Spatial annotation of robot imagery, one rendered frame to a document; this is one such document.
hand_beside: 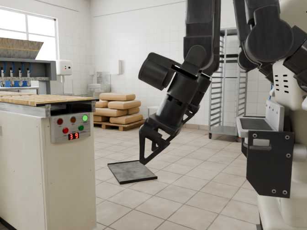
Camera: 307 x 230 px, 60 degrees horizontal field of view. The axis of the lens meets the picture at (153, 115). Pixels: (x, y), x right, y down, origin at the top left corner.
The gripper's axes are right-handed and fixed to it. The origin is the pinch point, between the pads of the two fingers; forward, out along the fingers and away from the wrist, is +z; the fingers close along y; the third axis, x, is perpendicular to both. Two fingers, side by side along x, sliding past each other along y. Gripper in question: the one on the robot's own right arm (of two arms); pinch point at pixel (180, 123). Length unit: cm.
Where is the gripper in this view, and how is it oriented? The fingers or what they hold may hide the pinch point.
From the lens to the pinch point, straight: 103.2
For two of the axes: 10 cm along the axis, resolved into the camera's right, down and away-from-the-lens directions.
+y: -2.7, 1.3, -9.6
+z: -4.3, 8.7, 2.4
